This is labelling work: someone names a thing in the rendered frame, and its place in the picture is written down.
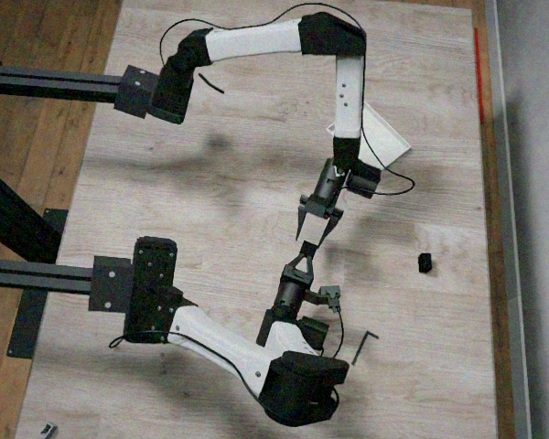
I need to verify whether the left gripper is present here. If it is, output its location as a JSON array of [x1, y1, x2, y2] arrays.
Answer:
[[295, 178, 344, 250]]

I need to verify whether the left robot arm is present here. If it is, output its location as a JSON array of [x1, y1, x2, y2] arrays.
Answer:
[[151, 12, 381, 192]]

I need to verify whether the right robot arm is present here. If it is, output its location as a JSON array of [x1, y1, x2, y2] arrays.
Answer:
[[126, 241, 350, 427]]

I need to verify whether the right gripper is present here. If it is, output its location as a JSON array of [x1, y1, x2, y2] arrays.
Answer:
[[274, 252, 339, 314]]

